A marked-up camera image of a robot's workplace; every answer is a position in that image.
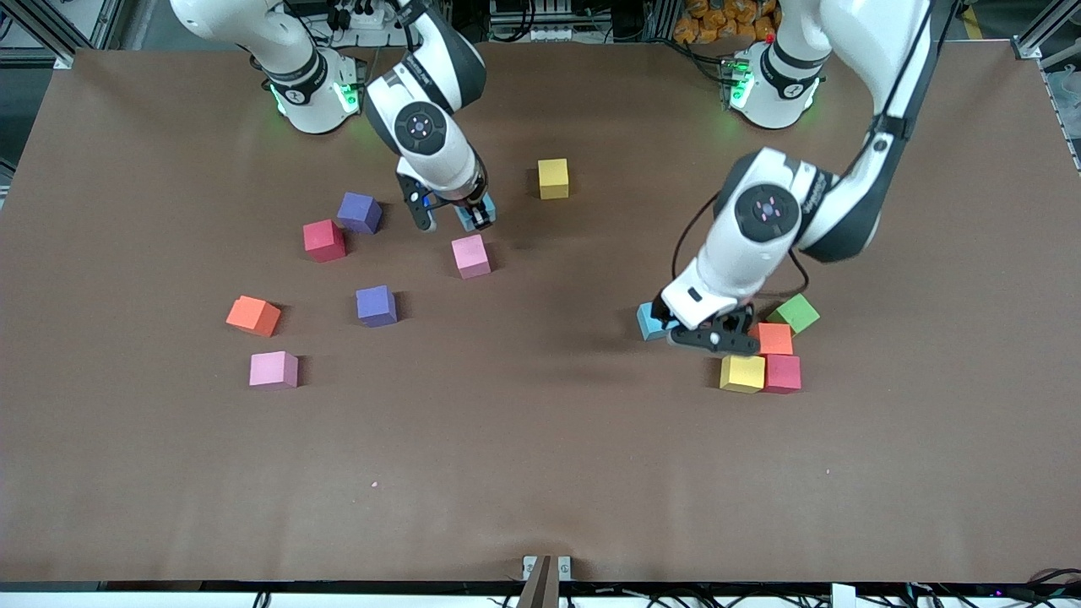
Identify blue foam cube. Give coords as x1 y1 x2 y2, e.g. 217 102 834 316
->
454 194 499 231
636 301 676 342

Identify pink foam cube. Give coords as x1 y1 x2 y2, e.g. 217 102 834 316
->
450 234 492 280
248 350 300 390

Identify purple foam cube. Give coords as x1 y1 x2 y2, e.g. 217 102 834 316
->
336 192 383 236
355 285 399 328

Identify orange foam cube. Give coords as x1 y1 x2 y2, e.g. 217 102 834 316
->
225 295 282 339
754 323 795 356

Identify green foam cube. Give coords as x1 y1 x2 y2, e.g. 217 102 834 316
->
765 292 821 335

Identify red foam cube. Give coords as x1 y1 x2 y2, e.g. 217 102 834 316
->
302 219 347 263
763 354 802 395

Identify white power strip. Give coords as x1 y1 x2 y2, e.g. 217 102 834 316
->
507 24 584 43
325 0 406 48

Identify bag of orange items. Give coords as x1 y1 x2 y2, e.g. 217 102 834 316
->
673 0 780 46

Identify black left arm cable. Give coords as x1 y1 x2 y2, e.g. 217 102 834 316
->
671 198 727 292

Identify grey metal camera bracket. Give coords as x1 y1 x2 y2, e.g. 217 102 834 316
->
517 554 573 608

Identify aluminium frame profile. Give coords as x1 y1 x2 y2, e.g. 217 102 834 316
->
1013 0 1081 62
17 0 128 70

